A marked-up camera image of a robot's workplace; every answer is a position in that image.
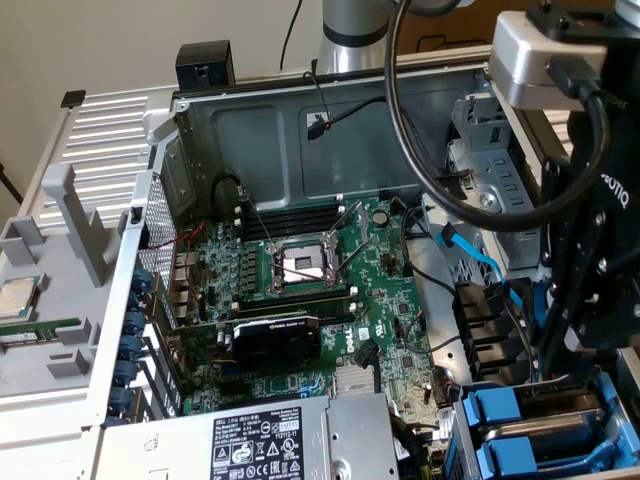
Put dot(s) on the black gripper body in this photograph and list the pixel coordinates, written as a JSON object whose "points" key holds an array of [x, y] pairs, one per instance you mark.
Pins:
{"points": [[620, 150]]}

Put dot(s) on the hard disk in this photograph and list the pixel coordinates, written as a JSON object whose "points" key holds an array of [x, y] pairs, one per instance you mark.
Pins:
{"points": [[495, 405]]}

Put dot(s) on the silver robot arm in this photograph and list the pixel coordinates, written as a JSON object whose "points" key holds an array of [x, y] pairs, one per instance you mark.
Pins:
{"points": [[350, 50]]}

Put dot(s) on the blue plastic disk carrier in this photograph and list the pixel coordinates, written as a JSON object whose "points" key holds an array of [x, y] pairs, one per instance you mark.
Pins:
{"points": [[505, 452]]}

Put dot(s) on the silver drive cage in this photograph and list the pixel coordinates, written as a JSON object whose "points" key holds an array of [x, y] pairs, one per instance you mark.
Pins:
{"points": [[490, 170]]}

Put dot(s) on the blue drive caddies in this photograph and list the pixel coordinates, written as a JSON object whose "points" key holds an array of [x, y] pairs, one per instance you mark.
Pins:
{"points": [[622, 450]]}

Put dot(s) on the green motherboard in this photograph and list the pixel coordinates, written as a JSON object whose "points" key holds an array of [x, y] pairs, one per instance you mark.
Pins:
{"points": [[395, 295]]}

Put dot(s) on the brown cardboard box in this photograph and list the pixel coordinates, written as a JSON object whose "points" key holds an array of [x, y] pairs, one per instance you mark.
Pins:
{"points": [[450, 25]]}

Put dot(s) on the black RAM slot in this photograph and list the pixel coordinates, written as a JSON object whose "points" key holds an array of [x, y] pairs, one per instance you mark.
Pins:
{"points": [[337, 317], [300, 218], [335, 310], [300, 296], [300, 224], [330, 303], [300, 212], [295, 231]]}

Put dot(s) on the metal locking lever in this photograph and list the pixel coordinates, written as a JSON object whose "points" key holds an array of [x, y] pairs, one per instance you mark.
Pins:
{"points": [[260, 222], [305, 274]]}

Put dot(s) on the CPU socket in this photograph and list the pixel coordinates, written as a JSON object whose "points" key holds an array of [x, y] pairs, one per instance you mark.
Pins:
{"points": [[300, 262]]}

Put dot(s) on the silver chipset heat sink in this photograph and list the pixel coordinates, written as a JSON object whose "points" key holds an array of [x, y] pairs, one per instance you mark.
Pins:
{"points": [[352, 382]]}

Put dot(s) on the black graphics card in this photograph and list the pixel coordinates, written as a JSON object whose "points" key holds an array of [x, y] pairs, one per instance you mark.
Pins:
{"points": [[280, 345]]}

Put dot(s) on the open PC case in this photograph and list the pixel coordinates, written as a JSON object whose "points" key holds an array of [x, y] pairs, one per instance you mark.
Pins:
{"points": [[250, 150]]}

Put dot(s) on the blue expansion slot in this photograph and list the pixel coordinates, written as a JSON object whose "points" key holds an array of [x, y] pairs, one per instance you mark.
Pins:
{"points": [[231, 370]]}

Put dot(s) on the black box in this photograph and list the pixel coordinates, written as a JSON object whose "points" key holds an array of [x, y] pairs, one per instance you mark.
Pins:
{"points": [[205, 65]]}

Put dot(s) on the dark blue slot latch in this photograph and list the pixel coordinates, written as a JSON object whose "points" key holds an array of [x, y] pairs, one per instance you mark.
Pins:
{"points": [[135, 301], [121, 401], [125, 374], [142, 278], [130, 348], [133, 323]]}

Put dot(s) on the silver power supply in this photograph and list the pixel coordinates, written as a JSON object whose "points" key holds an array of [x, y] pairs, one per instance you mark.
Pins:
{"points": [[200, 440]]}

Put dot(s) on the grey parts rack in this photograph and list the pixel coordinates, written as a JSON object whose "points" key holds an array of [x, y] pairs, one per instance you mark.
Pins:
{"points": [[60, 310]]}

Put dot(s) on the green RAM stick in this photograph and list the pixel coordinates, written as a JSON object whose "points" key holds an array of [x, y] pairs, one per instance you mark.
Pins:
{"points": [[30, 332]]}

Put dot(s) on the silver CPU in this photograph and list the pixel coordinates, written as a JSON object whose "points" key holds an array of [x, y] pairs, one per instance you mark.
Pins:
{"points": [[17, 297]]}

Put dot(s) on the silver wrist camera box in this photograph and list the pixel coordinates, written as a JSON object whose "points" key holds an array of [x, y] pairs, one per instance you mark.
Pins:
{"points": [[525, 60]]}

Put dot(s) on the small black bracket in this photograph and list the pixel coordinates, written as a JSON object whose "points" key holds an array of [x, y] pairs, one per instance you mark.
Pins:
{"points": [[74, 97]]}

